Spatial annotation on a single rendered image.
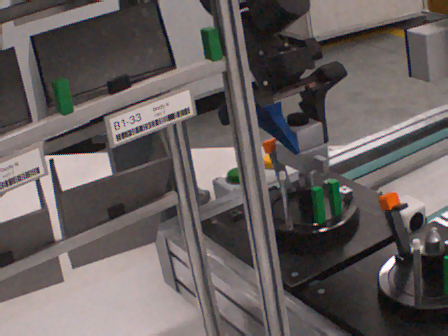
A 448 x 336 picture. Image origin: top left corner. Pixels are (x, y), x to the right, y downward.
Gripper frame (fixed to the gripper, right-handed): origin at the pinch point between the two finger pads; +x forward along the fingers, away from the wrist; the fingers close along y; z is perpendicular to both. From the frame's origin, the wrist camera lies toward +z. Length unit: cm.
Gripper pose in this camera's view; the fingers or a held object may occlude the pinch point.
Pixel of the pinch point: (301, 125)
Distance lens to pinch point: 104.9
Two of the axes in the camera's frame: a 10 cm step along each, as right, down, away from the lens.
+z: 3.7, -2.3, -9.0
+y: 8.3, -3.6, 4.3
